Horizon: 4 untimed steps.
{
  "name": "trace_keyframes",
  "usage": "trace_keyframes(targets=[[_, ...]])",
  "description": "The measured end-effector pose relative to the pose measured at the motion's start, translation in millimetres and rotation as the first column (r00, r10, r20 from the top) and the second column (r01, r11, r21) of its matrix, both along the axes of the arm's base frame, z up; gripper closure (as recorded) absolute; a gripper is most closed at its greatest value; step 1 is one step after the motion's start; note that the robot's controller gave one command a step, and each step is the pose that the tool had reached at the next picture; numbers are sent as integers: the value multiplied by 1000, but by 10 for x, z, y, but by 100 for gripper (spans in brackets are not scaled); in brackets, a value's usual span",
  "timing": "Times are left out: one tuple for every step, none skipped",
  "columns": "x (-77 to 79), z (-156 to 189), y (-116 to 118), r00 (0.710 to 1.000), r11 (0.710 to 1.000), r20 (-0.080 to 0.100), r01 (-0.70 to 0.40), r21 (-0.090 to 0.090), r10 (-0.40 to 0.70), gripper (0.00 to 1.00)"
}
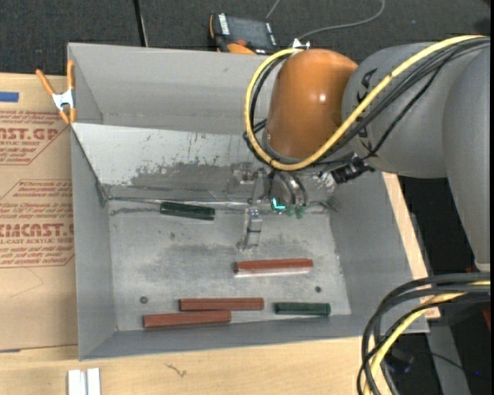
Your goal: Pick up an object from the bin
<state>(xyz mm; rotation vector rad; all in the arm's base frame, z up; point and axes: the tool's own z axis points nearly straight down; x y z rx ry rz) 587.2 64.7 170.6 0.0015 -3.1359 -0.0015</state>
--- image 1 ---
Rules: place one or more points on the dark green flat block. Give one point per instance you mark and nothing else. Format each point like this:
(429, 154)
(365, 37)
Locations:
(187, 211)
(302, 308)

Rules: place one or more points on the brown cardboard board red print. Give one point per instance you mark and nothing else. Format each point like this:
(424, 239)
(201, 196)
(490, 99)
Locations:
(29, 204)

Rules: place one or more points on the red-brown flat block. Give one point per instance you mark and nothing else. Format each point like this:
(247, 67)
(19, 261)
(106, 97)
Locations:
(187, 319)
(273, 266)
(221, 304)

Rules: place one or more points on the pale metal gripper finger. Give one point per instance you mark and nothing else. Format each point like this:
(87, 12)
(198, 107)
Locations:
(247, 175)
(253, 229)

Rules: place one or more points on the black cylinder on white bracket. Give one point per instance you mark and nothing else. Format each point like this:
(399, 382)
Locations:
(347, 171)

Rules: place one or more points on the grey metal bin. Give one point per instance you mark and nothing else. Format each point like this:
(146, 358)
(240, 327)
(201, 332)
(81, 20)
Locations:
(189, 253)

